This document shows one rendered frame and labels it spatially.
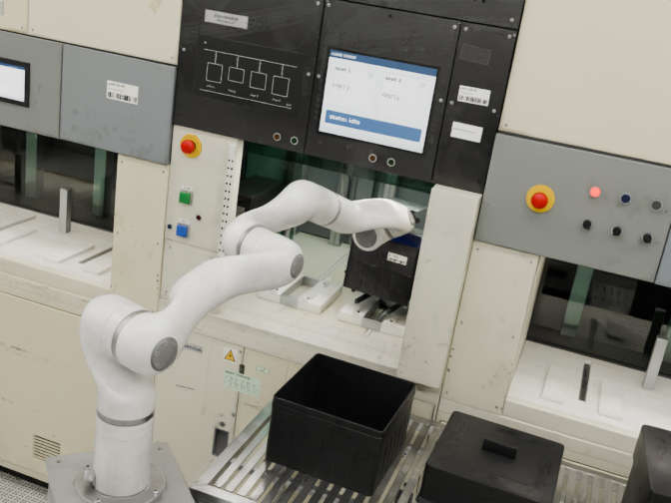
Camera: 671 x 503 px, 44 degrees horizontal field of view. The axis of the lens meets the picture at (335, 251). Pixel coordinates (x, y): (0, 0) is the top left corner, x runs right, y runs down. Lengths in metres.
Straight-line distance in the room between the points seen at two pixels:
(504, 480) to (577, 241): 0.60
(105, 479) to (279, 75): 1.08
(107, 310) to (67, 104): 0.97
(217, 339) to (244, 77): 0.77
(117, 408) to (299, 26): 1.05
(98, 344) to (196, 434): 0.99
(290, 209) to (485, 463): 0.74
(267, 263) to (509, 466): 0.73
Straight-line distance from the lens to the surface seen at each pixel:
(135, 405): 1.77
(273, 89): 2.24
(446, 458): 2.00
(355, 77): 2.15
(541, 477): 2.03
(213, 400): 2.60
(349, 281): 2.52
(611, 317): 2.65
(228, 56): 2.29
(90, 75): 2.51
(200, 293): 1.78
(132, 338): 1.67
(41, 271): 2.79
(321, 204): 1.99
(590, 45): 2.06
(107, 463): 1.85
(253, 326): 2.43
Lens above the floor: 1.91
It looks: 19 degrees down
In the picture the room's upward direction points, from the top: 9 degrees clockwise
